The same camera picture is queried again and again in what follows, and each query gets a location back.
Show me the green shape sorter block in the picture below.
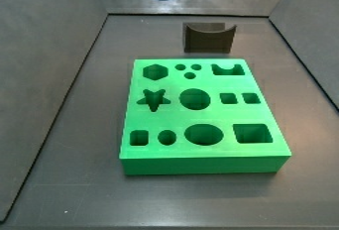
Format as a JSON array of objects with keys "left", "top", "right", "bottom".
[{"left": 119, "top": 58, "right": 291, "bottom": 175}]

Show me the dark curved holder block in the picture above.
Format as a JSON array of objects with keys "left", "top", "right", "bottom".
[{"left": 183, "top": 22, "right": 238, "bottom": 54}]

